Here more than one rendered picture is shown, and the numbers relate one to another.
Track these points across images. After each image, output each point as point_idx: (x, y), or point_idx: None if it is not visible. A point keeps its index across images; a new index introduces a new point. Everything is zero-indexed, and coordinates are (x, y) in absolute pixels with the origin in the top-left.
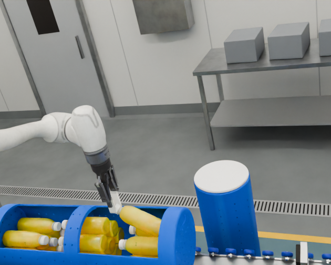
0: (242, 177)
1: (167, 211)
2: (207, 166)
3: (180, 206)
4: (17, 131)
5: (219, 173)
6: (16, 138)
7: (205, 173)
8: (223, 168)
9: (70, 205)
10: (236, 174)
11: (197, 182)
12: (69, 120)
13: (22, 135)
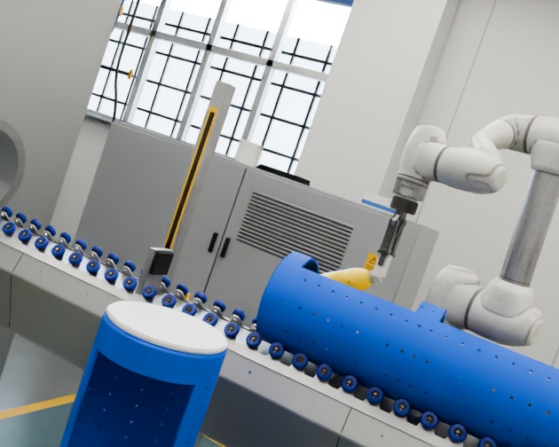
0: (135, 303)
1: (308, 257)
2: (184, 342)
3: (287, 262)
4: (475, 137)
5: (168, 325)
6: (471, 140)
7: (196, 339)
8: (154, 325)
9: (464, 332)
10: (139, 309)
11: (222, 339)
12: None
13: (473, 144)
